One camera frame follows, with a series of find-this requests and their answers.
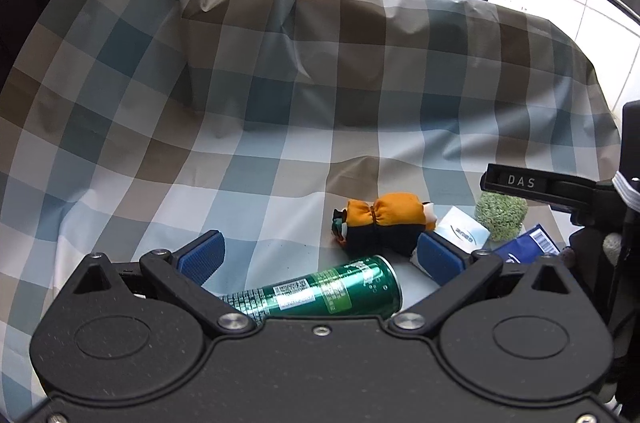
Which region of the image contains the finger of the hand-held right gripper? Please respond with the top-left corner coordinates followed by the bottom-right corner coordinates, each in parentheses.
top-left (479, 163), bottom-right (617, 224)

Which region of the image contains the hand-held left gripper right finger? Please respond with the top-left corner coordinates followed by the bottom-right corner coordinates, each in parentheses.
top-left (387, 232), bottom-right (581, 339)

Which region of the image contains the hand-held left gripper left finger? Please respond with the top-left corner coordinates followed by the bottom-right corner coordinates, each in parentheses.
top-left (60, 230), bottom-right (259, 339)

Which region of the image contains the orange black cloth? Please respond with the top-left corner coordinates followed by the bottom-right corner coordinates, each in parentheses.
top-left (330, 194), bottom-right (438, 258)

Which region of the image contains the small white tissue pack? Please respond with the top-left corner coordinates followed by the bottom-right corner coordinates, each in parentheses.
top-left (410, 206), bottom-right (491, 274)

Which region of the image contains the green fluffy scrubber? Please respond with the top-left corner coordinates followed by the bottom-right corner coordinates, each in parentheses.
top-left (473, 191), bottom-right (530, 243)

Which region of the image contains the large blue tissue pack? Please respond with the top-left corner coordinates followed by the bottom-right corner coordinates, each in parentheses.
top-left (492, 223), bottom-right (561, 265)

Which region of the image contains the green drink can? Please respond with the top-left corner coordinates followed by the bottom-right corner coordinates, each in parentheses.
top-left (220, 255), bottom-right (404, 324)

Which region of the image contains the blue brown checked tablecloth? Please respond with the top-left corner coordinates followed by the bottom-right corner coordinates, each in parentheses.
top-left (0, 0), bottom-right (623, 409)

